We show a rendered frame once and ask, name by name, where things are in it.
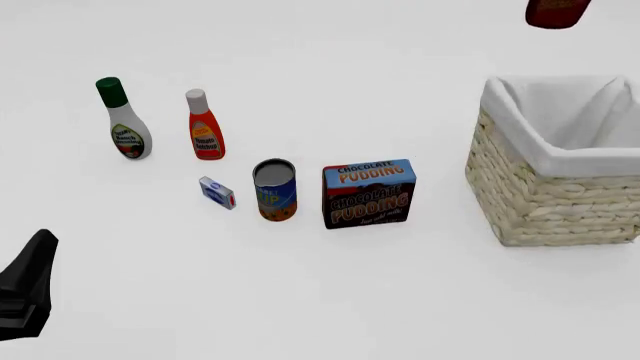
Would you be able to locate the chocolate pudding box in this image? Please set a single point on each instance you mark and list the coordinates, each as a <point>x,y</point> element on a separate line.
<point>369,195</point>

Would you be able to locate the ranch dressing bottle green cap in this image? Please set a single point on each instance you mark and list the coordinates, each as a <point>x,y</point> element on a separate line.
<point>126,123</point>

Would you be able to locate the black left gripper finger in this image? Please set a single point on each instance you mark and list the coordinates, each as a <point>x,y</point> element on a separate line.
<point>35,258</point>

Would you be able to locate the small blue white box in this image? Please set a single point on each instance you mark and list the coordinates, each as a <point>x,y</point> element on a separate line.
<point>217,192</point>

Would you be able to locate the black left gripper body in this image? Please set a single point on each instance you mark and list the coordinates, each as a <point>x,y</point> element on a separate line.
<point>17,318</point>

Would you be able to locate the dark red bbq sauce bottle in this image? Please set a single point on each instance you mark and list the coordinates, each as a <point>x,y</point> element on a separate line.
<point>555,13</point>

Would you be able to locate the wicker basket with white liner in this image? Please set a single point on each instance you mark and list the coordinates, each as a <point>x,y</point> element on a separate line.
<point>550,168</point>

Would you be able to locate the tomato ketchup bottle grey cap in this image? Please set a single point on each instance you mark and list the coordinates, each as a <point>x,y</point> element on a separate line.
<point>205,131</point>

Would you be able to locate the soup tin blue orange label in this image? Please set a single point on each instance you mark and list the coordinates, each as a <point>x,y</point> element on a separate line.
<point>276,195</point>

